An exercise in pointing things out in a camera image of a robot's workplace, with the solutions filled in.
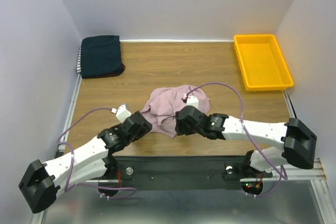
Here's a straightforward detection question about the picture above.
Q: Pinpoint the pink tank top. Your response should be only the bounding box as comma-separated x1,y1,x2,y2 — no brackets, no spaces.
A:
141,85,195,138

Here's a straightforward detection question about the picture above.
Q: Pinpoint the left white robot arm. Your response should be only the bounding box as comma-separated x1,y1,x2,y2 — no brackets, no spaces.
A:
18,111,152,214

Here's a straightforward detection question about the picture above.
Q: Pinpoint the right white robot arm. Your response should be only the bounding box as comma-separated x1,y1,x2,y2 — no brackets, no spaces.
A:
175,105,317,178

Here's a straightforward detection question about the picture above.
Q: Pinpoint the folded dark red tank top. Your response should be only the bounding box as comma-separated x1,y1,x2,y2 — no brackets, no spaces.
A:
106,63,125,77

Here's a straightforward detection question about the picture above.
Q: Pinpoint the folded navy tank top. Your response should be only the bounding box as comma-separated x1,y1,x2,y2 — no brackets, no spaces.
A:
80,35,122,79

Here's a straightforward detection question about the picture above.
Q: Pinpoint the folded striped tank top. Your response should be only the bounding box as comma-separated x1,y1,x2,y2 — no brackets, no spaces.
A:
76,48,81,73

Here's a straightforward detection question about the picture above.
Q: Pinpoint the yellow plastic bin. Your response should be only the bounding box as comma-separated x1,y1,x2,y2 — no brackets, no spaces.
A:
234,34,294,91

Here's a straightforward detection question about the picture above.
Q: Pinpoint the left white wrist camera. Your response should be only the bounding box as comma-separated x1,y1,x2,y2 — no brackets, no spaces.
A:
111,103,132,123

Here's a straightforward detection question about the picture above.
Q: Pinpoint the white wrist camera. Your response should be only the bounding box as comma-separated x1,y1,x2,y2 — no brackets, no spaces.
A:
111,103,132,123
182,94,199,109

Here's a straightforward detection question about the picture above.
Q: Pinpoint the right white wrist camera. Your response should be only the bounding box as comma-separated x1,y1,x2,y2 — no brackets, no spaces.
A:
182,94,199,109

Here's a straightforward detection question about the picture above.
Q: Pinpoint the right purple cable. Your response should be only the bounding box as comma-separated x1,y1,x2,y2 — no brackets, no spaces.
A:
186,82,289,199

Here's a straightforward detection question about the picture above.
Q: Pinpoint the purple cable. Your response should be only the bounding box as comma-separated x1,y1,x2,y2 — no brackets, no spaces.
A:
186,82,289,199
57,107,137,200

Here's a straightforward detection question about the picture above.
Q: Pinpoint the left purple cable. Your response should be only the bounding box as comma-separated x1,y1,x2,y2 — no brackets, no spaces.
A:
57,107,137,200

